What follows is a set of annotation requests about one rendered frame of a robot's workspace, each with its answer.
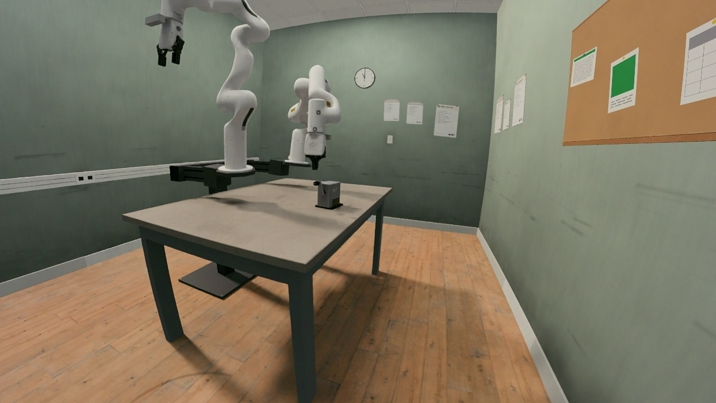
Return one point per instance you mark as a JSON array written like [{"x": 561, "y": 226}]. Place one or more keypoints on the grey pencil sharpener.
[{"x": 328, "y": 194}]

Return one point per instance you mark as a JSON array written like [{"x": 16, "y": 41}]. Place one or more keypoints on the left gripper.
[{"x": 315, "y": 144}]

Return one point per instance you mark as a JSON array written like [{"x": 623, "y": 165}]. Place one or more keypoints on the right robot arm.
[{"x": 230, "y": 98}]

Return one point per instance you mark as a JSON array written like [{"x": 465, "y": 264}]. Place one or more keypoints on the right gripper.
[{"x": 170, "y": 39}]

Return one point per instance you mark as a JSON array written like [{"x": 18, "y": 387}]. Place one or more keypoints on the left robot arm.
[{"x": 316, "y": 115}]

